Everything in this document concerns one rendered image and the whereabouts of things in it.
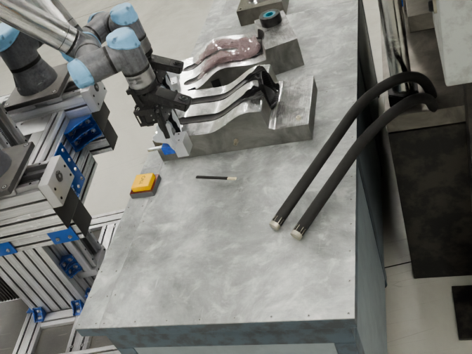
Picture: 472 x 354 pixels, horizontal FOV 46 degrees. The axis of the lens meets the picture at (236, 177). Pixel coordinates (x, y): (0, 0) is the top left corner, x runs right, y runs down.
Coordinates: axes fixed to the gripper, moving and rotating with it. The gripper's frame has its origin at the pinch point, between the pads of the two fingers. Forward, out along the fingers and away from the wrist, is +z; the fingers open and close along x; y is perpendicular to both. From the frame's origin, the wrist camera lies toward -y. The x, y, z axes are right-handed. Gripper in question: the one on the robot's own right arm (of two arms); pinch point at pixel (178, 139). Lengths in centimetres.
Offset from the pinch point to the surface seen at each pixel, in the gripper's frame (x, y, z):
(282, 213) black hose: 22.8, -30.6, 11.5
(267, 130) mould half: -10.0, -23.3, 9.0
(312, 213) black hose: 24.1, -38.7, 11.4
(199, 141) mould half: -10.0, -1.0, 9.3
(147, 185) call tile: 5.4, 13.7, 11.4
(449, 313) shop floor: -2, -68, 95
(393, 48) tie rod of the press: -22, -62, -4
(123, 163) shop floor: -117, 107, 95
